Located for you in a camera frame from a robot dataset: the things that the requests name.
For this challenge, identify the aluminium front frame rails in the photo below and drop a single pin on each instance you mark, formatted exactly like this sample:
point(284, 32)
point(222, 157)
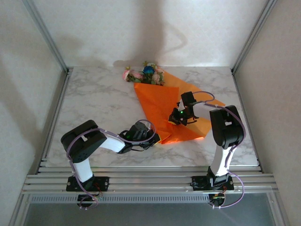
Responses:
point(150, 181)

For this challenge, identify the aluminium rail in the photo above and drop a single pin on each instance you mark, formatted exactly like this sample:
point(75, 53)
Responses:
point(57, 113)
point(243, 106)

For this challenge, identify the aluminium left side rail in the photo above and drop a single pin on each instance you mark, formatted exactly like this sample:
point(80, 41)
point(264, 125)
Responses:
point(57, 113)

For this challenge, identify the blue artificial flower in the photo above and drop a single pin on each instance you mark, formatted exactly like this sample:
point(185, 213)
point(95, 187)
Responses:
point(148, 70)

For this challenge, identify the aluminium left frame leg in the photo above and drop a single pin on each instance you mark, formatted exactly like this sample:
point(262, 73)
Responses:
point(18, 212)

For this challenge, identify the aluminium right frame leg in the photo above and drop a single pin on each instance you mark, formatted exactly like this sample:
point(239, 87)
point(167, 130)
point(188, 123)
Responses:
point(279, 212)

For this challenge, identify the aluminium right side rail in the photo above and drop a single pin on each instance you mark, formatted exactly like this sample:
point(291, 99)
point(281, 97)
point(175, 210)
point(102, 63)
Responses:
point(243, 106)

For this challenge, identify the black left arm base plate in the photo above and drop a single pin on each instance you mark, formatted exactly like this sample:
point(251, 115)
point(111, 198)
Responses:
point(103, 183)

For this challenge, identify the yellow-green artificial flower sprig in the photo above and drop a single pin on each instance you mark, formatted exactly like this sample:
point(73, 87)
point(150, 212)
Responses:
point(146, 63)

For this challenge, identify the orange wrapping paper sheet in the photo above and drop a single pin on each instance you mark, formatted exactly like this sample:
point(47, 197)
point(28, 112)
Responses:
point(155, 103)

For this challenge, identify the aluminium frame leg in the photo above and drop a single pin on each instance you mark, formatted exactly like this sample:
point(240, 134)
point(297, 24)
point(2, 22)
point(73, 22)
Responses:
point(279, 212)
point(18, 212)

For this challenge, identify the aluminium frame post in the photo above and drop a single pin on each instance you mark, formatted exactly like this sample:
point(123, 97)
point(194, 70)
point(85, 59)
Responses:
point(253, 35)
point(46, 35)

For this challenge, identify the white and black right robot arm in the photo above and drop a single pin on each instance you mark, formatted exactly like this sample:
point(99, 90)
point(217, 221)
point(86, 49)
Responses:
point(225, 127)

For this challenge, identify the aluminium left frame post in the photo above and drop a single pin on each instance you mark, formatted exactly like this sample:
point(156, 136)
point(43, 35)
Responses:
point(46, 35)

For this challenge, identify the aluminium right frame post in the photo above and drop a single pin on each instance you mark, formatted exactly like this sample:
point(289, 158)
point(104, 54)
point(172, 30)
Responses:
point(253, 35)

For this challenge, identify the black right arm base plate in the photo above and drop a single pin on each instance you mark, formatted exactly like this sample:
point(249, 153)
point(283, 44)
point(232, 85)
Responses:
point(198, 184)

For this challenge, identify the pink artificial flower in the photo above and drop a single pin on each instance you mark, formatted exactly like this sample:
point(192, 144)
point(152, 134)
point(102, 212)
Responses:
point(127, 75)

